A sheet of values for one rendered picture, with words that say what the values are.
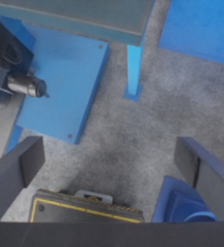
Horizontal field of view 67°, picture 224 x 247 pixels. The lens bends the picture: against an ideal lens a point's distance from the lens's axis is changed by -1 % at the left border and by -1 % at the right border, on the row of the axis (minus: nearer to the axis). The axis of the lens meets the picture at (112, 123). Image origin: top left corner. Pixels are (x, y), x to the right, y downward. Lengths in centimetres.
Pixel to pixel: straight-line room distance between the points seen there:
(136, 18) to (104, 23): 6
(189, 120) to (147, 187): 61
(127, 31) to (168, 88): 113
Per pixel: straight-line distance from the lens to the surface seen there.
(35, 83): 102
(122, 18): 39
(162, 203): 144
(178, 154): 16
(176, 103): 145
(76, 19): 41
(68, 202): 116
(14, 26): 62
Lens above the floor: 137
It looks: 81 degrees down
